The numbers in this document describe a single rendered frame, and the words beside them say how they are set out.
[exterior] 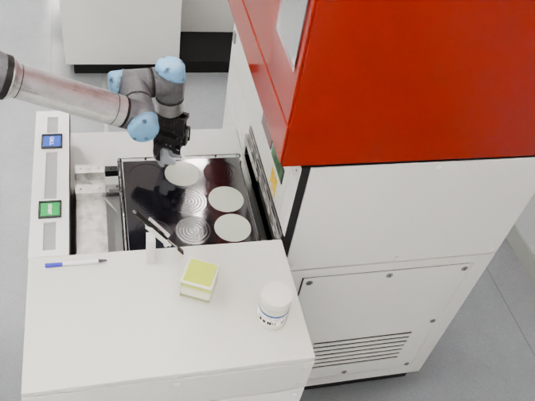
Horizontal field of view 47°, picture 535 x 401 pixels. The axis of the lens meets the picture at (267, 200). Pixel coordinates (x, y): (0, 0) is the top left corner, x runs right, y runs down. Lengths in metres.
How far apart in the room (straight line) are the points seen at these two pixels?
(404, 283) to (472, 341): 0.94
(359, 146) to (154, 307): 0.60
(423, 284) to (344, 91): 0.87
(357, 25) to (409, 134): 0.34
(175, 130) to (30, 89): 0.46
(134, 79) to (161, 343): 0.64
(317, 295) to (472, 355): 1.10
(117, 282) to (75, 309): 0.11
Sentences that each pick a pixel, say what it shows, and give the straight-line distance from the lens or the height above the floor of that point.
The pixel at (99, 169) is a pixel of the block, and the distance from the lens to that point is 1.84.
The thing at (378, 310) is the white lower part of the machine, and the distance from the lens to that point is 2.06.
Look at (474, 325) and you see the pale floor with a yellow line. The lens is 2.90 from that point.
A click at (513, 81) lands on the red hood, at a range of 1.50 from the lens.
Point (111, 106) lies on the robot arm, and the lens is 1.46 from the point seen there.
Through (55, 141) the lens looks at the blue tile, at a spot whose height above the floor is 0.96.
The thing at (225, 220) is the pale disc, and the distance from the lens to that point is 1.72.
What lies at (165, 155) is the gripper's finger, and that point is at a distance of 1.79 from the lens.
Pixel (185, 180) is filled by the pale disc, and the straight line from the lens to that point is 1.82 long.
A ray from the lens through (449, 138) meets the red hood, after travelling 1.53.
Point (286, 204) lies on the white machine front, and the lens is 1.56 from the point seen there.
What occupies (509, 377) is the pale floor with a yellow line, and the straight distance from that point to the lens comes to 2.83.
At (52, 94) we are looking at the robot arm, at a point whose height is 1.33.
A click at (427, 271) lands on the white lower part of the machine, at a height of 0.76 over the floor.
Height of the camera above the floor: 2.18
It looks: 46 degrees down
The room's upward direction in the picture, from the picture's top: 12 degrees clockwise
